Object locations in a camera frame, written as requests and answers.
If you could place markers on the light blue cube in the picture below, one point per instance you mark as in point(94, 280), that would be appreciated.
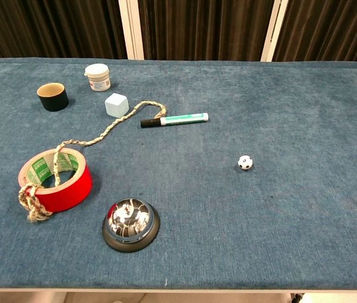
point(116, 105)

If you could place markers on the black cup with beige inside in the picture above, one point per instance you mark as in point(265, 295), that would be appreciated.
point(53, 98)

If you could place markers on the blue table cloth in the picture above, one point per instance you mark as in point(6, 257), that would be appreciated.
point(229, 205)

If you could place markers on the white frame post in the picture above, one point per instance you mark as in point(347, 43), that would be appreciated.
point(130, 28)
point(273, 30)

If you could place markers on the red tape roll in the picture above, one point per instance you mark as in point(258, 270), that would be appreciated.
point(71, 189)

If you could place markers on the chrome desk bell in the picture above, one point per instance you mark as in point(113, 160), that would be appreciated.
point(130, 221)

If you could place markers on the green and white marker pen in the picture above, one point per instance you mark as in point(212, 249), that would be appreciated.
point(181, 118)

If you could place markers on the dark pleated curtain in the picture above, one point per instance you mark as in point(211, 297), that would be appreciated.
point(203, 28)

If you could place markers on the small soccer ball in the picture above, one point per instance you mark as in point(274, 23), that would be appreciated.
point(245, 163)

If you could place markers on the white plastic jar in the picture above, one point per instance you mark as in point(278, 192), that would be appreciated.
point(97, 77)

